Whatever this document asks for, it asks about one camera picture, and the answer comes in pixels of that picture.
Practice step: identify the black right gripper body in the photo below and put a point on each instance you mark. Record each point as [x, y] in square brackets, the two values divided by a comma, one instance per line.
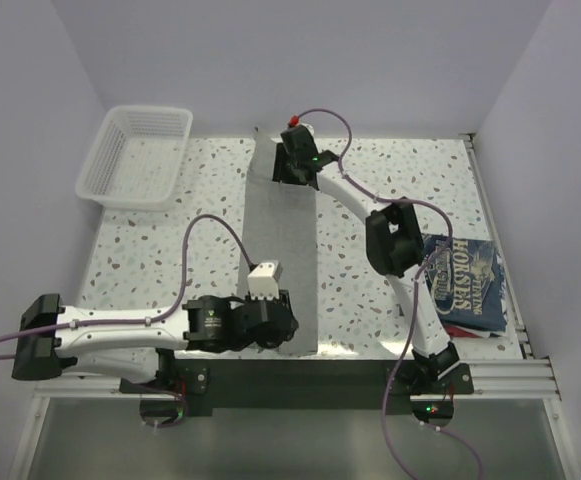
[285, 167]

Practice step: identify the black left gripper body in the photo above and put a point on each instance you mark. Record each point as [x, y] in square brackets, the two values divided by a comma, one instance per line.
[241, 343]

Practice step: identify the grey tank top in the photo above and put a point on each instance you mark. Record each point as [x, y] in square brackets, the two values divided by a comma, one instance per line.
[279, 223]

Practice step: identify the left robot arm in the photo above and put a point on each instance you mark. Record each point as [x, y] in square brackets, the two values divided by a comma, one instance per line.
[133, 344]

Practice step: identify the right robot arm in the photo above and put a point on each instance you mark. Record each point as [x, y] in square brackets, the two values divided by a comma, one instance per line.
[394, 242]

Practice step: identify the folded blue printed tank top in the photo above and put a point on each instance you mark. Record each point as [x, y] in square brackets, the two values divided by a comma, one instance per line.
[466, 282]

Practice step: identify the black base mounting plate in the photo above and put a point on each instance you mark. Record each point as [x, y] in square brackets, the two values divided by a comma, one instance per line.
[210, 384]

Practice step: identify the white plastic basket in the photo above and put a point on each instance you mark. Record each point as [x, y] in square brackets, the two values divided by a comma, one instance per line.
[136, 158]

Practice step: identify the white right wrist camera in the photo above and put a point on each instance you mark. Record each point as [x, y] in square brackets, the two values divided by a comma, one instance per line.
[300, 122]

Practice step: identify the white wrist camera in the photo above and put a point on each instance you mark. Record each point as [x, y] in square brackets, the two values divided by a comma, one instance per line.
[263, 281]
[300, 122]

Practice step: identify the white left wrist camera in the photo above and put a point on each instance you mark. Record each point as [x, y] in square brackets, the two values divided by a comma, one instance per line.
[263, 281]

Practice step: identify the aluminium rail frame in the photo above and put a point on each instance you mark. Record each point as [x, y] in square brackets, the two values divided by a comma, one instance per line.
[503, 427]

